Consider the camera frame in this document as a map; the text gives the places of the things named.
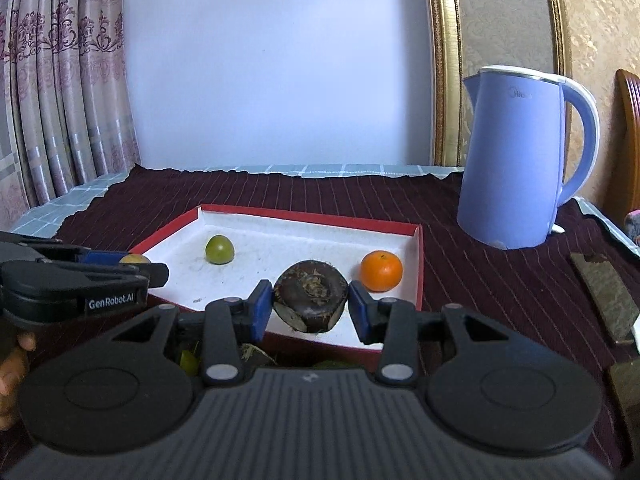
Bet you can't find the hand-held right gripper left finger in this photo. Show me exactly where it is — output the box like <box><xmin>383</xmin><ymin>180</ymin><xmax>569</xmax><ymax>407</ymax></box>
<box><xmin>102</xmin><ymin>280</ymin><xmax>275</xmax><ymax>385</ymax></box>

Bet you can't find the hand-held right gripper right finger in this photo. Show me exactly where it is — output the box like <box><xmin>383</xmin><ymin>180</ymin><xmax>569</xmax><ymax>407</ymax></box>
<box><xmin>348</xmin><ymin>280</ymin><xmax>526</xmax><ymax>386</ymax></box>

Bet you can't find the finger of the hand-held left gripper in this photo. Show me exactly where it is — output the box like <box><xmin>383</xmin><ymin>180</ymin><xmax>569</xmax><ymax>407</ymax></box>
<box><xmin>0</xmin><ymin>231</ymin><xmax>122</xmax><ymax>266</ymax></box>
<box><xmin>50</xmin><ymin>261</ymin><xmax>170</xmax><ymax>292</ymax></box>

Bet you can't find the long dark sugarcane piece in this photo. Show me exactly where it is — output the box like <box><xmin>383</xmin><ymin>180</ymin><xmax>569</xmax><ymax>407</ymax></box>
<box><xmin>240</xmin><ymin>342</ymin><xmax>279</xmax><ymax>367</ymax></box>

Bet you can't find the dark brown round sugarcane piece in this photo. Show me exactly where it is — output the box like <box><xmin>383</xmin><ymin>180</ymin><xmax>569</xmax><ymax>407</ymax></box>
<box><xmin>272</xmin><ymin>259</ymin><xmax>349</xmax><ymax>335</ymax></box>

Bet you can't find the red cardboard tray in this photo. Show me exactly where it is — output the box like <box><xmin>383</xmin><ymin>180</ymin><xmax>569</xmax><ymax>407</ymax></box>
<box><xmin>127</xmin><ymin>204</ymin><xmax>425</xmax><ymax>371</ymax></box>

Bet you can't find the person's left hand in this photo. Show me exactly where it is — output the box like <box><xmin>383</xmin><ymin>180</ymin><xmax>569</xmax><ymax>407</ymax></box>
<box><xmin>0</xmin><ymin>332</ymin><xmax>38</xmax><ymax>431</ymax></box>

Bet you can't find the orange tangerine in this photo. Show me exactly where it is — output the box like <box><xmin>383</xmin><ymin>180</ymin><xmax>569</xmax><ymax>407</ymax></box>
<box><xmin>360</xmin><ymin>250</ymin><xmax>404</xmax><ymax>293</ymax></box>

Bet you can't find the patterned pink curtain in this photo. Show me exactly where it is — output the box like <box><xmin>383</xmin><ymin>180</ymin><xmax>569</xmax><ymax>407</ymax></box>
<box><xmin>0</xmin><ymin>0</ymin><xmax>143</xmax><ymax>221</ymax></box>

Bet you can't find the blue electric kettle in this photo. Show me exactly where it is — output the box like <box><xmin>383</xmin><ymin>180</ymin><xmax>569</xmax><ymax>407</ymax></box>
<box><xmin>456</xmin><ymin>65</ymin><xmax>601</xmax><ymax>251</ymax></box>

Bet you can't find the brown flat slab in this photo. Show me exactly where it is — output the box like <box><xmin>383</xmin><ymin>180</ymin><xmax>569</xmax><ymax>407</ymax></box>
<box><xmin>570</xmin><ymin>252</ymin><xmax>640</xmax><ymax>346</ymax></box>
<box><xmin>607</xmin><ymin>357</ymin><xmax>640</xmax><ymax>461</ymax></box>

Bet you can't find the colourful cloth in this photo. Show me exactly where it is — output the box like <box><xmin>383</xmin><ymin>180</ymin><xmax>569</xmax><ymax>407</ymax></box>
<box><xmin>622</xmin><ymin>210</ymin><xmax>640</xmax><ymax>246</ymax></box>

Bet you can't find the wooden furniture piece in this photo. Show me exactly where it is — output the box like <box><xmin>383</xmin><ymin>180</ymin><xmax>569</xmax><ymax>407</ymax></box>
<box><xmin>602</xmin><ymin>69</ymin><xmax>640</xmax><ymax>231</ymax></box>

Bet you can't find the gold framed wall panel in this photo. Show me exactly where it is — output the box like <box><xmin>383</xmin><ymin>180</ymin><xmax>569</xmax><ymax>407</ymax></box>
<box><xmin>422</xmin><ymin>0</ymin><xmax>573</xmax><ymax>196</ymax></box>

